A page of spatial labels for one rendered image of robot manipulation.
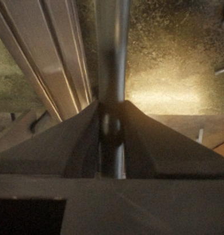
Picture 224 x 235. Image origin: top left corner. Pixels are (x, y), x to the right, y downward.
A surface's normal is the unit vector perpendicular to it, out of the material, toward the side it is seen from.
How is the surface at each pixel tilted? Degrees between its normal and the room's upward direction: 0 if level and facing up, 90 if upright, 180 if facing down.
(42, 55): 0
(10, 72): 0
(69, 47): 0
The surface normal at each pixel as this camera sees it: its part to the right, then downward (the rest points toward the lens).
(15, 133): 1.00, 0.01
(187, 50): -0.01, 0.92
